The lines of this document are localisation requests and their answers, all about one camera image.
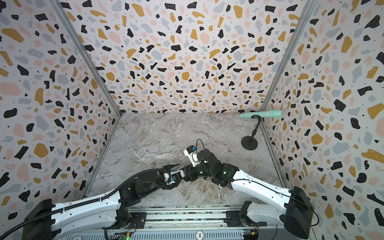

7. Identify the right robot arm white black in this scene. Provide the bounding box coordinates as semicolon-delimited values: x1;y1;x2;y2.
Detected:
164;146;315;240

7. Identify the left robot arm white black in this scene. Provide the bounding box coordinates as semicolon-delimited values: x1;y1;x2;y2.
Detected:
22;166;185;240

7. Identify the black microphone stand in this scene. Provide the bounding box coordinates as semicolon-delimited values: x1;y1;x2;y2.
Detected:
241;115;262;151

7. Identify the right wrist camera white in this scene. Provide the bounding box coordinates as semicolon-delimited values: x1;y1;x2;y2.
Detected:
183;146;200;167

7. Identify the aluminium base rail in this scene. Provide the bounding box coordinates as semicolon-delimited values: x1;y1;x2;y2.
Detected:
58;204;303;240

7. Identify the poker chip on rail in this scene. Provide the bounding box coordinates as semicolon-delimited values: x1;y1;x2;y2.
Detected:
195;231;205;240

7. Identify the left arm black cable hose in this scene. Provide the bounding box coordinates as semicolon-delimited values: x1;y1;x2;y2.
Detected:
0;168;172;240

